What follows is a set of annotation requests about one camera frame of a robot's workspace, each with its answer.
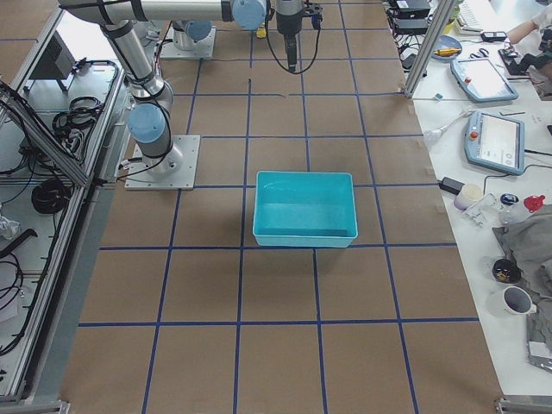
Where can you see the lower teach pendant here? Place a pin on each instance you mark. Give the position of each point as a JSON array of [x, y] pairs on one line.
[[495, 142]]

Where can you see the white mug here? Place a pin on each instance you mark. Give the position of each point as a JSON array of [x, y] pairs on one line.
[[511, 301]]

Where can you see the grey cloth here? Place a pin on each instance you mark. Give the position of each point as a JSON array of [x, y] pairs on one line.
[[528, 245]]

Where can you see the teach pendant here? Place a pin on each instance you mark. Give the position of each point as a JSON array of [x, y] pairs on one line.
[[482, 81], [495, 142]]

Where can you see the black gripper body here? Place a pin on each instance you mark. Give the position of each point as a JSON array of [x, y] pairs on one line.
[[287, 22]]

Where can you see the blue plate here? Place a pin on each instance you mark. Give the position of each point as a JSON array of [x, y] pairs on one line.
[[447, 48]]

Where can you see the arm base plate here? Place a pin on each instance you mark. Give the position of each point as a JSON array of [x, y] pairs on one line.
[[203, 50], [176, 171]]

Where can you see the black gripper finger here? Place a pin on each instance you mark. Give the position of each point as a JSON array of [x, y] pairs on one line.
[[291, 52]]

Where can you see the yellow beetle toy car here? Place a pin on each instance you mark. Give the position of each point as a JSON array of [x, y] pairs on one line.
[[261, 33]]

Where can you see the black power adapter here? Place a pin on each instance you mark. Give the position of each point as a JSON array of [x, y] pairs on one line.
[[450, 185]]

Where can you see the teal plastic bin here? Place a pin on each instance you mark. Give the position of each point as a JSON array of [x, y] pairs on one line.
[[304, 209]]

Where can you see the upper teach pendant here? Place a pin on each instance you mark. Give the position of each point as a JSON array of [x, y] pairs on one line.
[[482, 81]]

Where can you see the aluminium frame post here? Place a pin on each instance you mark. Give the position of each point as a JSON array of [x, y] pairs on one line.
[[441, 16]]

